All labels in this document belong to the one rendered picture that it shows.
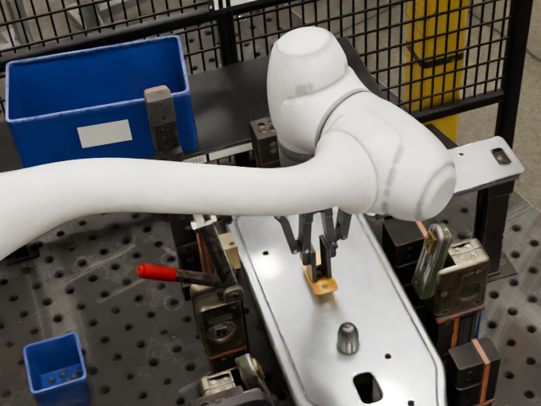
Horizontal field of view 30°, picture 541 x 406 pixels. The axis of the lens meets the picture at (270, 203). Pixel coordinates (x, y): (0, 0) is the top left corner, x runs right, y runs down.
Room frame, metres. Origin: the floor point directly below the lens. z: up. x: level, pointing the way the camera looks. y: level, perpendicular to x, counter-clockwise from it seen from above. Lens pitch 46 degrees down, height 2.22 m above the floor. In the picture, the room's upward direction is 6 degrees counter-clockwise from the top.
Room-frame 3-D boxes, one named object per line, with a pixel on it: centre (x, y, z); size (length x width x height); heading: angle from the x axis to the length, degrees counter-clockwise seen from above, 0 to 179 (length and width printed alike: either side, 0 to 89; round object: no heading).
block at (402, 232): (1.11, -0.23, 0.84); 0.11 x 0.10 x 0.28; 104
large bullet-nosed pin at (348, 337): (0.88, -0.09, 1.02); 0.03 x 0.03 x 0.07
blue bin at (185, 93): (1.36, 0.27, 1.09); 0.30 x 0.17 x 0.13; 96
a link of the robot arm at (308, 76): (0.99, -0.07, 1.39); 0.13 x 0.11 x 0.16; 34
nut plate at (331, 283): (1.00, -0.06, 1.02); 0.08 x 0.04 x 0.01; 13
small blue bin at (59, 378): (1.06, 0.40, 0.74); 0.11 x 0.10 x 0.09; 14
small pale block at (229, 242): (1.05, 0.08, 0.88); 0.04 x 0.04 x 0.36; 14
